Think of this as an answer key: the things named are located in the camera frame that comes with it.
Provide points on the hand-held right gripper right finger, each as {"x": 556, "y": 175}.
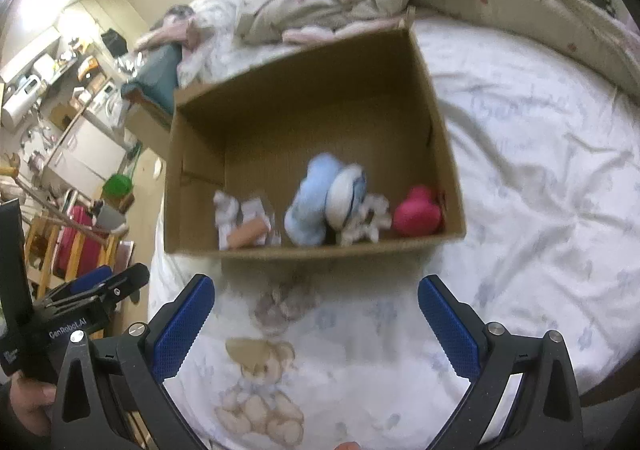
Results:
{"x": 450, "y": 325}

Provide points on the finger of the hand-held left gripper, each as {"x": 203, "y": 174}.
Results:
{"x": 87, "y": 280}
{"x": 122, "y": 282}

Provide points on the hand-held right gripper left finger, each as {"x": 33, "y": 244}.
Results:
{"x": 180, "y": 330}

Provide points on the peach soft toy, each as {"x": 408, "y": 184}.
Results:
{"x": 245, "y": 232}

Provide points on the cream ruffled scrunchie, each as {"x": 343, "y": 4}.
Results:
{"x": 371, "y": 221}

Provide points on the white plush scrunchie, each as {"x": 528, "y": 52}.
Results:
{"x": 345, "y": 195}

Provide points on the light blue plush scrunchie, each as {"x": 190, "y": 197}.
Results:
{"x": 311, "y": 205}

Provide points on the brown cardboard box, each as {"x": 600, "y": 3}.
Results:
{"x": 310, "y": 115}

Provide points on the person's left hand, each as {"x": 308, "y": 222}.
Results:
{"x": 27, "y": 405}

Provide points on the red suitcase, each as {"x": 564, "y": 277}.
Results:
{"x": 75, "y": 242}

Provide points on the wooden rack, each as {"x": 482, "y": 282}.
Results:
{"x": 50, "y": 240}

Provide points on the grey plastic container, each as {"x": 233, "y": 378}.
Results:
{"x": 109, "y": 217}

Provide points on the green plastic bucket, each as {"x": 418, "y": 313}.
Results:
{"x": 117, "y": 185}

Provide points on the white paper scrap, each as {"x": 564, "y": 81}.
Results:
{"x": 157, "y": 168}

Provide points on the white kitchen cabinet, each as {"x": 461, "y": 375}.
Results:
{"x": 82, "y": 153}

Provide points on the wooden bedside cabinet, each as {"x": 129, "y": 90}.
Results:
{"x": 145, "y": 123}

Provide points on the white bear print bed sheet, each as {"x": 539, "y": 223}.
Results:
{"x": 525, "y": 180}

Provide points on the white washing machine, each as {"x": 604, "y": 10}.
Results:
{"x": 112, "y": 105}

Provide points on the teal cloth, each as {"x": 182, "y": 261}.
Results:
{"x": 157, "y": 70}

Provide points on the black hanging bag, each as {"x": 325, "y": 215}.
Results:
{"x": 112, "y": 41}

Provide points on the pink pillow cloth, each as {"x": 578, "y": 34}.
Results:
{"x": 165, "y": 34}

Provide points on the white floral pillow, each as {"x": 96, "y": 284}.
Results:
{"x": 217, "y": 15}

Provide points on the pink white garment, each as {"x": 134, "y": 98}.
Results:
{"x": 310, "y": 34}

